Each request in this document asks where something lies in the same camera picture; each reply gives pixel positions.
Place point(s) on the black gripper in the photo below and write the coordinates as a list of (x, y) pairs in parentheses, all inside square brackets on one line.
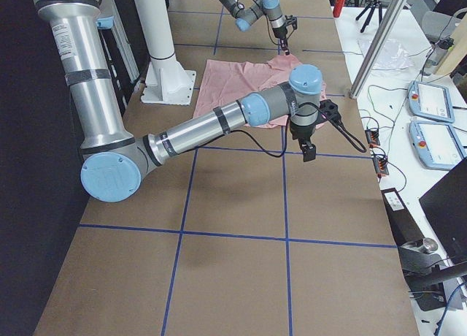
[(280, 33), (301, 132)]

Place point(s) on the pink snoopy t-shirt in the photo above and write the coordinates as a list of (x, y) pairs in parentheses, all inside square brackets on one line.
[(224, 81)]

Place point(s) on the orange black connector block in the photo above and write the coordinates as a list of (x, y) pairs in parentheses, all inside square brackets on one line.
[(372, 137)]

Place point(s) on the red cylinder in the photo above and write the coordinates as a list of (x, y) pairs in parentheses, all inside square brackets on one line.
[(338, 7)]

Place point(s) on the black tripod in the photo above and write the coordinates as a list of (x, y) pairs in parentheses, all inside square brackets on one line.
[(370, 8)]

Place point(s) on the clear plastic bag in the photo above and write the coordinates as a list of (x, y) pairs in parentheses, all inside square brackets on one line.
[(393, 56)]

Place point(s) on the black box with label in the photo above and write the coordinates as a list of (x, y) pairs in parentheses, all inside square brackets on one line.
[(405, 230)]

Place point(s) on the lower teach pendant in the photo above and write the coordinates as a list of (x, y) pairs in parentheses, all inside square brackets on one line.
[(436, 145)]

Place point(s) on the teach pendant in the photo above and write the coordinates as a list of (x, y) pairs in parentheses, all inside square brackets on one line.
[(430, 101), (436, 145)]

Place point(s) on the upper teach pendant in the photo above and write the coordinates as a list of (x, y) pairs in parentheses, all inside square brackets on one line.
[(430, 101)]

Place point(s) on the black monitor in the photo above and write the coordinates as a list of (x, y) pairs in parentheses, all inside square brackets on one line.
[(444, 206)]

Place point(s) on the metal cylinder clamp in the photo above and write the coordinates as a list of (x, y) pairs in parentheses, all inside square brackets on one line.
[(424, 245)]

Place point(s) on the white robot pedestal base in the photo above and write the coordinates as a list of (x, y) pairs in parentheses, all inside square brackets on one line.
[(167, 82)]

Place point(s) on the aluminium frame post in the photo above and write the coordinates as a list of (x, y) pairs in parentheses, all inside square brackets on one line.
[(377, 43)]

